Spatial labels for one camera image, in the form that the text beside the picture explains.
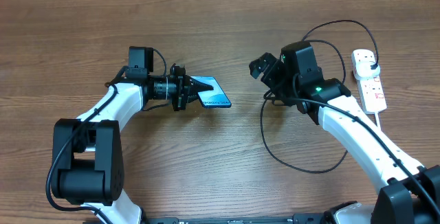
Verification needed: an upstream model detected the white power strip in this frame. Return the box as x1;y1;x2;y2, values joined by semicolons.
351;49;387;114

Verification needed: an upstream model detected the blue screen Galaxy smartphone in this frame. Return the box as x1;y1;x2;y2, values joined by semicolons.
192;76;232;109

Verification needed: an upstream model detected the black USB charging cable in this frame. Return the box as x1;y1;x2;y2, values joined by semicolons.
259;19;380;175

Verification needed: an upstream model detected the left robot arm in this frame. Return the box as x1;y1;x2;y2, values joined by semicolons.
45;46;214;223

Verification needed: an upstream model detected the white charger plug adapter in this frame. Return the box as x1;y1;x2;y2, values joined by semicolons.
353;61;381;80

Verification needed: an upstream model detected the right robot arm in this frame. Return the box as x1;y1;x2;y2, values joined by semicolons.
249;41;439;223

